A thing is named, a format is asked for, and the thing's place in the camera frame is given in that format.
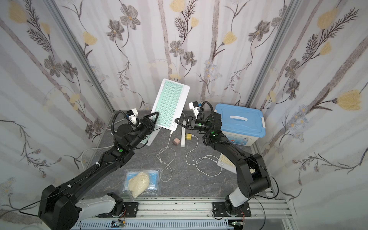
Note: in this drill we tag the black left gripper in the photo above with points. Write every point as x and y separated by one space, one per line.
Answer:
148 122

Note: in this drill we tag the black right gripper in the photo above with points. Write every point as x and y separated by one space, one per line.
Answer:
191 123

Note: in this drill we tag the white power strip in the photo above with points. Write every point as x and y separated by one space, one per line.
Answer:
183 137

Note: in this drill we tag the green white keyboard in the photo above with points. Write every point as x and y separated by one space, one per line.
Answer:
150 138
170 102

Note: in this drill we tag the white cable yellow keyboard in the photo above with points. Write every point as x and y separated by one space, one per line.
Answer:
199 160

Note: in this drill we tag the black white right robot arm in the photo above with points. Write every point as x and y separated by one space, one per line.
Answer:
252 176

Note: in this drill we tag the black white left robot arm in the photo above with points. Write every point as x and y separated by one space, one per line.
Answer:
58 208

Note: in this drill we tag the blue lid storage box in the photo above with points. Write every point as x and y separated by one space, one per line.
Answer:
241 125

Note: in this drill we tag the bag of blue masks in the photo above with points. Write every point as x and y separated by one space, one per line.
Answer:
153 189

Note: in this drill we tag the cream cloth bundle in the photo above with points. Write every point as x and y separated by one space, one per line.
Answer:
139 184

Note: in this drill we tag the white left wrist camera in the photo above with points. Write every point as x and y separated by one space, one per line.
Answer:
132 115

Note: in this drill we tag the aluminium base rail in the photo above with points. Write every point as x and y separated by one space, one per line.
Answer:
194 214

